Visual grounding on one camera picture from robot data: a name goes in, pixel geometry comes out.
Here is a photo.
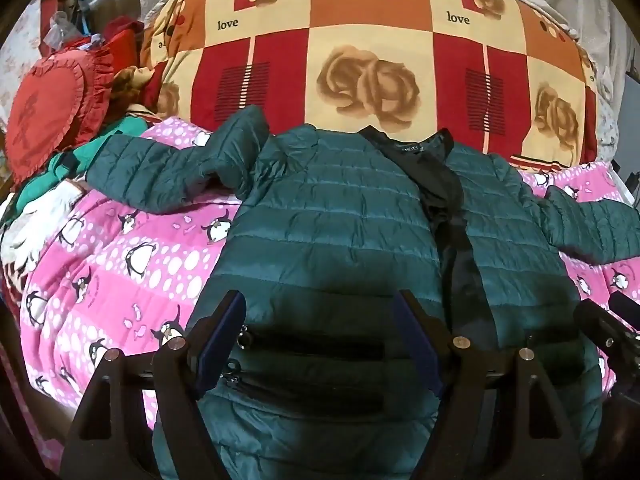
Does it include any teal quilted puffer jacket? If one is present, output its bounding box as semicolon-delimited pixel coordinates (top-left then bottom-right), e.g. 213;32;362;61
87;107;639;479

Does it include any red clothing pile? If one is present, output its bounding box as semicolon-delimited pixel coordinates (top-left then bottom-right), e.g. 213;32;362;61
67;15;143;75

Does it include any pink penguin bed sheet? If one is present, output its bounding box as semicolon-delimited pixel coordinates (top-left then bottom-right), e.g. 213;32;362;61
0;115;640;470

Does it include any teal green garment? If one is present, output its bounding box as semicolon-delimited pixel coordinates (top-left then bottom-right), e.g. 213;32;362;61
8;116;149;221

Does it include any rose patterned checkered quilt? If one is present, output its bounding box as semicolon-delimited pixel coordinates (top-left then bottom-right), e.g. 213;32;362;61
139;0;600;168

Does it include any red heart shaped pillow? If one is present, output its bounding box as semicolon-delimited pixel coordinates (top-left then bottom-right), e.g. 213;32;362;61
4;48;114;186

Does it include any doll with brown hair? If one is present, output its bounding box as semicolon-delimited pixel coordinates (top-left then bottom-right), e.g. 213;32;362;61
110;66;167;113

